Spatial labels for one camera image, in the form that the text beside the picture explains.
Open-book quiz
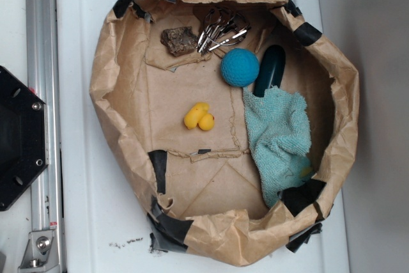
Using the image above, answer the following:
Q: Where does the dark teal plastic tube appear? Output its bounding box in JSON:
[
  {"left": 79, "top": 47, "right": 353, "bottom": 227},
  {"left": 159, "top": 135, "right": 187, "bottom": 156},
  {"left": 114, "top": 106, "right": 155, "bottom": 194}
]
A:
[{"left": 253, "top": 45, "right": 286, "bottom": 97}]

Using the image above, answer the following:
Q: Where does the light blue terry cloth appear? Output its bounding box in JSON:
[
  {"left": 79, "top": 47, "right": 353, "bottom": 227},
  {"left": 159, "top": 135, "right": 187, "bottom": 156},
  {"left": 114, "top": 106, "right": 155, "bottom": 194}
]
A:
[{"left": 243, "top": 86, "right": 313, "bottom": 208}]

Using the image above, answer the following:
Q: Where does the brown rough rock piece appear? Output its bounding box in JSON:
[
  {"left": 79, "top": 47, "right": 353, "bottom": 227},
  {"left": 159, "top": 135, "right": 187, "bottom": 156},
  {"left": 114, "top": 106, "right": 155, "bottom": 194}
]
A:
[{"left": 160, "top": 26, "right": 198, "bottom": 57}]

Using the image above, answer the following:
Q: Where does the white plastic tray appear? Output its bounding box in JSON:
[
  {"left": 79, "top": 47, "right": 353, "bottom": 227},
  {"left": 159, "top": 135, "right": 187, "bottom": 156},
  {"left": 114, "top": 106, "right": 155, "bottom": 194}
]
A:
[{"left": 57, "top": 0, "right": 350, "bottom": 272}]

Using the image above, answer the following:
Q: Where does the aluminium extrusion rail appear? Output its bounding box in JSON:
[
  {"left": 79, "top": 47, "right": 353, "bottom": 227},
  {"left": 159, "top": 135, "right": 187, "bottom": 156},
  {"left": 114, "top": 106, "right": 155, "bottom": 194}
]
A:
[{"left": 26, "top": 0, "right": 67, "bottom": 272}]

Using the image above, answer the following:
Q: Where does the yellow rubber duck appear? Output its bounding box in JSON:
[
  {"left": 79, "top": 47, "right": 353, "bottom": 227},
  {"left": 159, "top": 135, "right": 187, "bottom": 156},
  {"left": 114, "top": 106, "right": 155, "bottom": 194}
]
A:
[{"left": 183, "top": 102, "right": 215, "bottom": 131}]

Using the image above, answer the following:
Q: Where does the metal corner bracket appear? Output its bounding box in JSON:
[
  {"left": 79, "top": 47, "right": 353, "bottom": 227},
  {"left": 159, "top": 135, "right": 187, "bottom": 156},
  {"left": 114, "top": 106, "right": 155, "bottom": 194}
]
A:
[{"left": 18, "top": 230, "right": 59, "bottom": 272}]

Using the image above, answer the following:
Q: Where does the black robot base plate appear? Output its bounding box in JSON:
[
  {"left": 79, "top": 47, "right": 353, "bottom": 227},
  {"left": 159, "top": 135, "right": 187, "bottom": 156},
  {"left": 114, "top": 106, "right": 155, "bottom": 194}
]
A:
[{"left": 0, "top": 66, "right": 47, "bottom": 212}]

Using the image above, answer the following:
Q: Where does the blue textured ball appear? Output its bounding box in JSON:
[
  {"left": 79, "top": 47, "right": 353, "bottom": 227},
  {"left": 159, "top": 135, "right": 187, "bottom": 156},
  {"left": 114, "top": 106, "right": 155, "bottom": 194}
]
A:
[{"left": 220, "top": 48, "right": 259, "bottom": 88}]

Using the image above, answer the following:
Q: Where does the brown paper bag with tape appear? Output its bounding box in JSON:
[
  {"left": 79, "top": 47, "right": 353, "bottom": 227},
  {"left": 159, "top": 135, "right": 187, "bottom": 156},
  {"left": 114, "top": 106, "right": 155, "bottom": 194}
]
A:
[{"left": 89, "top": 0, "right": 359, "bottom": 267}]

